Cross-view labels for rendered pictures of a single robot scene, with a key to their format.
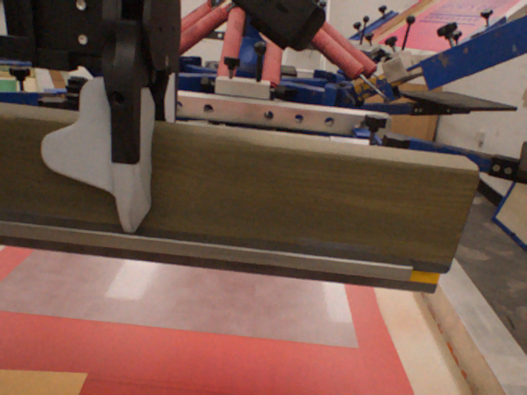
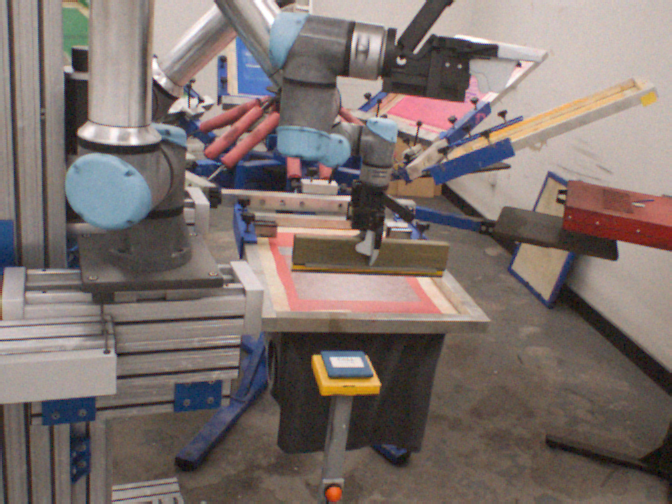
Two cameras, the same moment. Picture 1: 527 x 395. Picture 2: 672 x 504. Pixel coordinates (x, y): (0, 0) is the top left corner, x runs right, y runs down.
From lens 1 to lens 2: 1.59 m
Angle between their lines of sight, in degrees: 14
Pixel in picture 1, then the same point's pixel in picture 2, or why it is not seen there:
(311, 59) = not seen: hidden behind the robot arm
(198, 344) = (374, 303)
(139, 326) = (353, 300)
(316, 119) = not seen: hidden behind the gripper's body
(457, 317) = (450, 289)
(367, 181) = (425, 249)
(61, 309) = (326, 298)
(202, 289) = (364, 291)
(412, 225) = (435, 259)
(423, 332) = (441, 297)
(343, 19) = not seen: hidden behind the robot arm
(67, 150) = (361, 247)
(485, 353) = (457, 295)
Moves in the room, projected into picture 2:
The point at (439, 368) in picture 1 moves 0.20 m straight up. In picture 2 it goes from (446, 304) to (459, 236)
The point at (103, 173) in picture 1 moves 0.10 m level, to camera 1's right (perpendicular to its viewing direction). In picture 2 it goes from (369, 251) to (407, 253)
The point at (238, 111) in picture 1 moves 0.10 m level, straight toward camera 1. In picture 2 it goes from (321, 205) to (329, 214)
